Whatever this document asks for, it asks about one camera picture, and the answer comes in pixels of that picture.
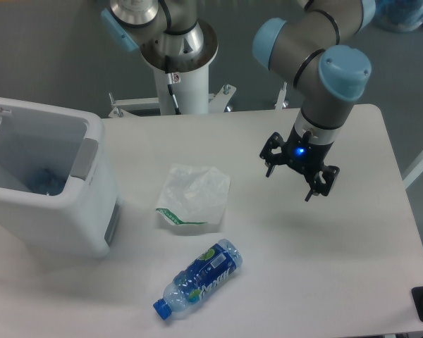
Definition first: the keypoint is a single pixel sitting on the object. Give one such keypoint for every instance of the clear plastic bag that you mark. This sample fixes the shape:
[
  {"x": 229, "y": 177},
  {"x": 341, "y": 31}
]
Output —
[{"x": 193, "y": 195}]

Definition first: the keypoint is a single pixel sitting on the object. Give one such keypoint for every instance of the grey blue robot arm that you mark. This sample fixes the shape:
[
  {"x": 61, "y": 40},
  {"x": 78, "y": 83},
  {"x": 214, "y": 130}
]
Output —
[{"x": 310, "y": 55}]

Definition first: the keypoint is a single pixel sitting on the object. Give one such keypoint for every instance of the blue plastic bag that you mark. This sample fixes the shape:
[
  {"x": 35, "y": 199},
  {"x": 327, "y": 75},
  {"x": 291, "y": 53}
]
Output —
[{"x": 401, "y": 16}]

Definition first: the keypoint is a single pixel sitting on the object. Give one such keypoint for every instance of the blue labelled plastic bottle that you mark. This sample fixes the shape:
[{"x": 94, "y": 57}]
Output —
[{"x": 201, "y": 277}]

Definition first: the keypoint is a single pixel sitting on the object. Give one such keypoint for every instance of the white plastic trash can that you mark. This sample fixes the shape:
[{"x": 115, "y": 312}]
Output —
[{"x": 82, "y": 219}]

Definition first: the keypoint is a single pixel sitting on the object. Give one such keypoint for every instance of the white metal base frame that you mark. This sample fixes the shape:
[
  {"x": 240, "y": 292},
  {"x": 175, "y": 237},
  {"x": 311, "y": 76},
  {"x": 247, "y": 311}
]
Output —
[{"x": 216, "y": 103}]

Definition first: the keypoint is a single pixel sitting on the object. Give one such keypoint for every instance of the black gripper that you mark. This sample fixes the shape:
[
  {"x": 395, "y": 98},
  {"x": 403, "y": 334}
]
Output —
[{"x": 306, "y": 158}]

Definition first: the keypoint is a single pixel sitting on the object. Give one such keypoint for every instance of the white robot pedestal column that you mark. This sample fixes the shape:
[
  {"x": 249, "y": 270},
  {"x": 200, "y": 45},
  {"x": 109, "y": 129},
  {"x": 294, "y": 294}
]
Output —
[{"x": 192, "y": 86}]

